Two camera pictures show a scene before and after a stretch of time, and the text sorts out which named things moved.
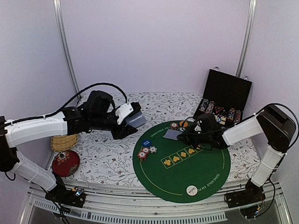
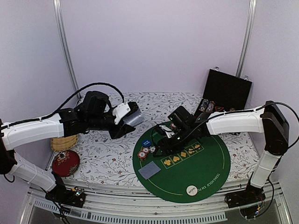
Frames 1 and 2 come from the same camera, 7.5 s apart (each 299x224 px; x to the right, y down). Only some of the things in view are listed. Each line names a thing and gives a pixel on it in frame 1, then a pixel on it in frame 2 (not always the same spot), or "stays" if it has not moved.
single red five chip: [145, 150] stays
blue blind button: [146, 143] stays
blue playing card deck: [136, 120] stays
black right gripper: [187, 136] → [161, 143]
